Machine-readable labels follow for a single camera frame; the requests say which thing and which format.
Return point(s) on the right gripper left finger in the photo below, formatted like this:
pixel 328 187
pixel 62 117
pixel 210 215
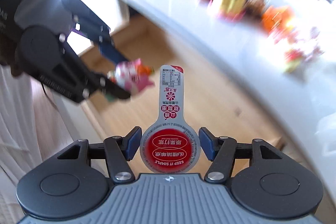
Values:
pixel 117 151

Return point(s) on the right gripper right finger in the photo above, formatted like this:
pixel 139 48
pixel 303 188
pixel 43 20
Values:
pixel 222 152

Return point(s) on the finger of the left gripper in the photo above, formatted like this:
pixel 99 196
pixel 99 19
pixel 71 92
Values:
pixel 90 26
pixel 86 77

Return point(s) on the orange half shell toy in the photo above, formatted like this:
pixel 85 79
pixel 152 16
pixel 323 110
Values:
pixel 277 19

